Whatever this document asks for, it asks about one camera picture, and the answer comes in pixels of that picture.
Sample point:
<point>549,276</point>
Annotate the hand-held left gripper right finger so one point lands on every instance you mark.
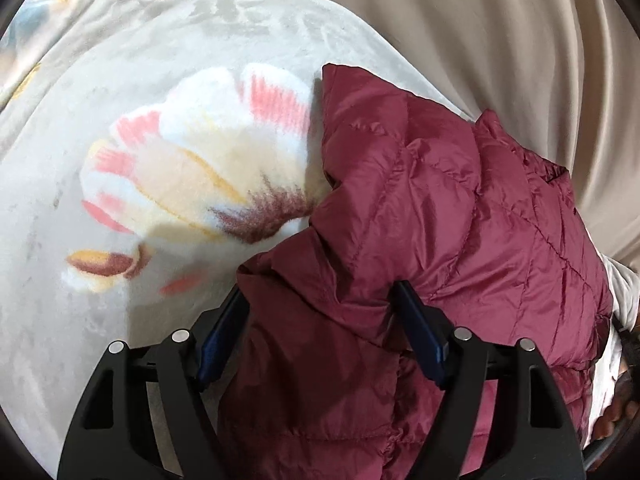
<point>421,331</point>

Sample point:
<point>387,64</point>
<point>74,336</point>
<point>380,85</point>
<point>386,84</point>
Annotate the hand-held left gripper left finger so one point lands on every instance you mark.
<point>221,339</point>

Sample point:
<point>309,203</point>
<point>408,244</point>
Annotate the maroon quilted puffer jacket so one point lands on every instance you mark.
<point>440,220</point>

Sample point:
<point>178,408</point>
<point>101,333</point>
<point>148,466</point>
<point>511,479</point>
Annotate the floral fleece blanket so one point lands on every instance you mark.
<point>150,170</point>

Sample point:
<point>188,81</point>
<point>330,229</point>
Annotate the beige curtain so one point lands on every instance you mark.
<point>500,35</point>

